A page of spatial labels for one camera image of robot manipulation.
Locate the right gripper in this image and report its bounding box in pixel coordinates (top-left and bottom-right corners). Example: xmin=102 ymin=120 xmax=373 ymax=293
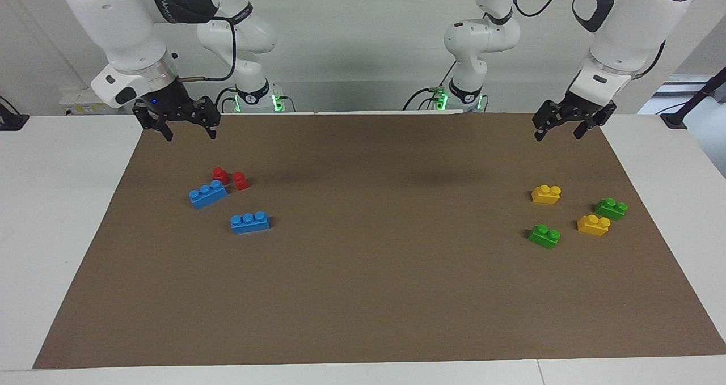
xmin=132 ymin=81 xmax=221 ymax=142

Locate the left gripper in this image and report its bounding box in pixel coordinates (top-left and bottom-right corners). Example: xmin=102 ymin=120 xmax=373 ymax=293
xmin=531 ymin=89 xmax=618 ymax=142

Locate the black stand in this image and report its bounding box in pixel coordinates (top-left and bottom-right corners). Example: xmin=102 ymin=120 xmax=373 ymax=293
xmin=0 ymin=95 xmax=30 ymax=132
xmin=660 ymin=66 xmax=726 ymax=130

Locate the yellow block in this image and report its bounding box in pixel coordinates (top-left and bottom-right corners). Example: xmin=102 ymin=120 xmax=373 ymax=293
xmin=576 ymin=214 xmax=612 ymax=238
xmin=531 ymin=184 xmax=563 ymax=205

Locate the long blue block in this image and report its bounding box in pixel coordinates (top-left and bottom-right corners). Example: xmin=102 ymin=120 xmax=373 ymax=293
xmin=188 ymin=179 xmax=229 ymax=210
xmin=230 ymin=210 xmax=272 ymax=235

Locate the green block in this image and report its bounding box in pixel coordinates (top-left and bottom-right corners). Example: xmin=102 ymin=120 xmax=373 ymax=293
xmin=594 ymin=197 xmax=629 ymax=222
xmin=527 ymin=223 xmax=562 ymax=249

